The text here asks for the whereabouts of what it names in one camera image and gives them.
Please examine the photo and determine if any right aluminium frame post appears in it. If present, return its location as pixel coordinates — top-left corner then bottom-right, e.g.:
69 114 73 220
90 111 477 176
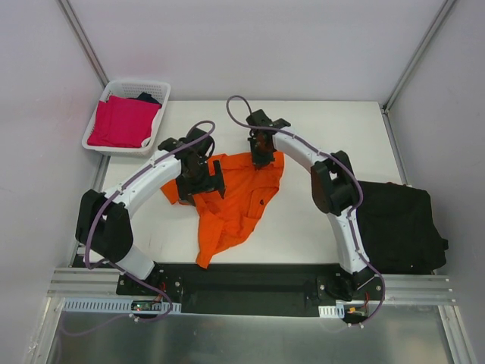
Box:
381 0 459 115

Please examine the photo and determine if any aluminium frame post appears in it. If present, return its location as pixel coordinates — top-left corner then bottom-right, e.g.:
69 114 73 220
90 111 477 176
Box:
381 0 459 115
56 0 109 87

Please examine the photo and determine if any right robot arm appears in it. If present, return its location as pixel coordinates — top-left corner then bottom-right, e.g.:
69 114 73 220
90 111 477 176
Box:
246 109 368 301

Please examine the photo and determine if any orange t shirt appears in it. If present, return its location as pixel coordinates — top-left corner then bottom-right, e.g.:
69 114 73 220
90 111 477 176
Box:
161 150 286 270

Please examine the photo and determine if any left white cable duct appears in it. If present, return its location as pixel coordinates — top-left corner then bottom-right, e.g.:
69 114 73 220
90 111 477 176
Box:
64 298 181 315

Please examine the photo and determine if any white plastic basket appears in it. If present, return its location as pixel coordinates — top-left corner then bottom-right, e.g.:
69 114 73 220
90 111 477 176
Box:
82 80 171 157

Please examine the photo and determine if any pink t shirt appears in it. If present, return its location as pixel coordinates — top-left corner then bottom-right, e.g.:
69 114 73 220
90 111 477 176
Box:
86 96 161 149

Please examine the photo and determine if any white cable duct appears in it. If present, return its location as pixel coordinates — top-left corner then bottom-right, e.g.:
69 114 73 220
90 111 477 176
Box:
318 304 346 319
64 298 181 315

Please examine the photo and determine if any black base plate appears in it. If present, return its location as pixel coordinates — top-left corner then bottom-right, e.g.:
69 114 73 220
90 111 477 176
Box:
116 263 383 318

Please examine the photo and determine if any left aluminium frame post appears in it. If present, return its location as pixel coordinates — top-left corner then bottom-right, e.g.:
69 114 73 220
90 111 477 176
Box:
56 0 109 87

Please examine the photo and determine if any right white cable duct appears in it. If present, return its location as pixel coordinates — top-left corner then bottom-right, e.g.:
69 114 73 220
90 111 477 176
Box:
318 304 346 319

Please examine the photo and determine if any black t shirt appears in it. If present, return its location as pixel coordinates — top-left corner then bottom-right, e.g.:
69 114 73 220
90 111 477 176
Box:
357 181 449 275

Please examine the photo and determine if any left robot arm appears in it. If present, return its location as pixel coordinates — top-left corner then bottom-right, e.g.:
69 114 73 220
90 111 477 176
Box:
75 124 226 295

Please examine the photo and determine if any dark navy t shirt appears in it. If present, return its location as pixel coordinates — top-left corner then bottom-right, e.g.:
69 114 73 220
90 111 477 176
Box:
136 92 162 106

